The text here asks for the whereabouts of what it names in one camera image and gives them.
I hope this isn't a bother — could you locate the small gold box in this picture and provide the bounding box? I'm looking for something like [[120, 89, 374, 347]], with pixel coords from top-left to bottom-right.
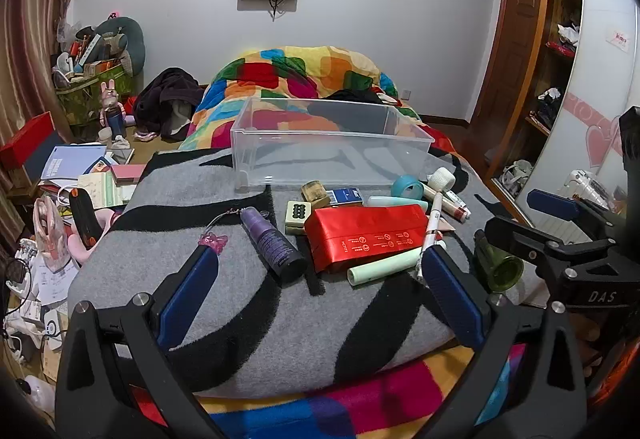
[[300, 180, 333, 210]]

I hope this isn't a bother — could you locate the white sliding wardrobe door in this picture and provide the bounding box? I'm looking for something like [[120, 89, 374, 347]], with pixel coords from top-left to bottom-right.
[[515, 0, 640, 230]]

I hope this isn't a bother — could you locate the dark green bottle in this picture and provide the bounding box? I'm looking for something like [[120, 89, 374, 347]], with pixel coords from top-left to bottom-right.
[[474, 229, 525, 294]]

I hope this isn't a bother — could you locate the pale green booklet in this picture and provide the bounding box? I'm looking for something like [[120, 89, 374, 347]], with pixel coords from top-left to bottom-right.
[[75, 172, 126, 210]]

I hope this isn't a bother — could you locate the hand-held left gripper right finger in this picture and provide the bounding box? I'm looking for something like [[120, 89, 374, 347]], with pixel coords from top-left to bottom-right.
[[420, 246, 588, 439]]

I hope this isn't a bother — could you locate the pink box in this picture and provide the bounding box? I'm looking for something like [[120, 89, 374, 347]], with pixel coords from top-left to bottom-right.
[[111, 163, 147, 185]]

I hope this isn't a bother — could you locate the brown striped curtain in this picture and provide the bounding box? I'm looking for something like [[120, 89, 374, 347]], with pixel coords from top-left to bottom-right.
[[0, 0, 101, 145]]

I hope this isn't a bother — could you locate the pink rabbit toy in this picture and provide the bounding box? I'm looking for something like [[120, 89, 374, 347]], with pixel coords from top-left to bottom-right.
[[98, 80, 128, 140]]

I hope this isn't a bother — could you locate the purple spray bottle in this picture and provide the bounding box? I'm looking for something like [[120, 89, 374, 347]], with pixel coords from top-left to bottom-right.
[[240, 208, 308, 289]]

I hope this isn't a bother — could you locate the long light green tube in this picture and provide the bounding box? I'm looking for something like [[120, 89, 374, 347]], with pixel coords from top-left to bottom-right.
[[347, 241, 447, 289]]

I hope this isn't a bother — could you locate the grey neck pillow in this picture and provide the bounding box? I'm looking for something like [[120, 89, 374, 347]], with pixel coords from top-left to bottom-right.
[[92, 15, 147, 77]]

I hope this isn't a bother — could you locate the grey bag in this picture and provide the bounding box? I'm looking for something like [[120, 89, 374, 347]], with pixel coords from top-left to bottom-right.
[[500, 160, 533, 195]]

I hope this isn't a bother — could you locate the colourful patchwork quilt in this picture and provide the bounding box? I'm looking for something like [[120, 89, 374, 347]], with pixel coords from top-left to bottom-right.
[[178, 45, 458, 155]]

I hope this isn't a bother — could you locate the black and orange tool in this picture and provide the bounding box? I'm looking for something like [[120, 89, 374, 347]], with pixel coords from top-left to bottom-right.
[[68, 188, 105, 250]]

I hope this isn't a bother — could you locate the wooden door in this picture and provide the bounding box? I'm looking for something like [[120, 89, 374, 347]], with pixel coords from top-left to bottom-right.
[[470, 0, 543, 130]]

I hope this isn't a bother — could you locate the striped colourful bed sheet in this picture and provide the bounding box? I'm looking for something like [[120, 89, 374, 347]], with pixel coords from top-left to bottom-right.
[[130, 344, 526, 439]]

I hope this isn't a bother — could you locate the black cloth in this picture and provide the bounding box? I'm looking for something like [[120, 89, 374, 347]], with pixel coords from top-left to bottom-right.
[[322, 89, 384, 104]]

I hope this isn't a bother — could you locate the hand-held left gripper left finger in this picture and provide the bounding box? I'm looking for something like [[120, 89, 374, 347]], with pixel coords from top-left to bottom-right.
[[55, 246, 221, 439]]

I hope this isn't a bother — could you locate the pink curved massager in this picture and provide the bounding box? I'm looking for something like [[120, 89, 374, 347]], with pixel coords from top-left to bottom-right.
[[67, 212, 123, 265]]

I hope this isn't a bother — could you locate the dark clothes pile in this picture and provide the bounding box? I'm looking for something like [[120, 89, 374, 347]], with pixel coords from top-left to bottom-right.
[[132, 68, 205, 142]]

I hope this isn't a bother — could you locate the red foil packet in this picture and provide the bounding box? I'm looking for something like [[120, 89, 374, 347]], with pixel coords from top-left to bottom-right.
[[304, 205, 432, 275]]

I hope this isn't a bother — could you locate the white tube with red label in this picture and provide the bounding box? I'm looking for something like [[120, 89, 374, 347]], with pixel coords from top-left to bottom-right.
[[425, 184, 472, 221]]

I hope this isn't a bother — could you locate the small mint tube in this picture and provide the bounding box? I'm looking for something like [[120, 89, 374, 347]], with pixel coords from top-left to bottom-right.
[[369, 196, 430, 213]]

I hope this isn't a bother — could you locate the red box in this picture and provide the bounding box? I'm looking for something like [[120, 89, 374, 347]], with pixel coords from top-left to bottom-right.
[[0, 112, 57, 170]]

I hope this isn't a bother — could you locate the pink bear keychain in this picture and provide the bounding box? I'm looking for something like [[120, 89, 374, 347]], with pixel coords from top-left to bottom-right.
[[199, 208, 251, 255]]

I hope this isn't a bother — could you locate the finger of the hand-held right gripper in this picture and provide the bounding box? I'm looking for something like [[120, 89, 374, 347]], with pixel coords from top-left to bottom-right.
[[484, 216, 618, 270], [527, 189, 623, 240]]

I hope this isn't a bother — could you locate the wooden wardrobe shelf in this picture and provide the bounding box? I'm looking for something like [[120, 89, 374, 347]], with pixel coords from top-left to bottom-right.
[[490, 0, 591, 225]]

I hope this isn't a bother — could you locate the pink transparent bag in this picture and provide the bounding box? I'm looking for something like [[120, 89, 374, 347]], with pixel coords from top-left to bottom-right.
[[32, 196, 68, 265]]

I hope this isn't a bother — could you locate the white pen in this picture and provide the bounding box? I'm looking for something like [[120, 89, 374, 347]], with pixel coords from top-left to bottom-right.
[[415, 192, 444, 282]]

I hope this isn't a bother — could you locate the clear plastic bin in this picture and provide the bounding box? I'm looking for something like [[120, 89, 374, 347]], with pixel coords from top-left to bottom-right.
[[230, 98, 435, 192]]

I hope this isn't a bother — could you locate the teal tape roll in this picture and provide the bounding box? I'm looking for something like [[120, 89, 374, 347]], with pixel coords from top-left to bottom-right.
[[391, 175, 426, 201]]

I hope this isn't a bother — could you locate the small blue box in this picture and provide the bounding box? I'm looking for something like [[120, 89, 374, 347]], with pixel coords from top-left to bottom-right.
[[327, 188, 363, 207]]

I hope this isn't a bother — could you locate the white bandage roll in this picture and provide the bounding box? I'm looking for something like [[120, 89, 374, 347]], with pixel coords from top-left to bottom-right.
[[427, 168, 455, 195]]

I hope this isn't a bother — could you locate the blue book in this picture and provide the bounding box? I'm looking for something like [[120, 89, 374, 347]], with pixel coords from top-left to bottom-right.
[[40, 145, 107, 180]]

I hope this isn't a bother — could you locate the grey and black blanket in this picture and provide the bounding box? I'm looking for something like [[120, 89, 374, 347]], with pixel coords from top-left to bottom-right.
[[67, 139, 551, 400]]

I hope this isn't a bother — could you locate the green storage bag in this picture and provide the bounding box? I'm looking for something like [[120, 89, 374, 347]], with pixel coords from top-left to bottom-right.
[[55, 62, 135, 125]]

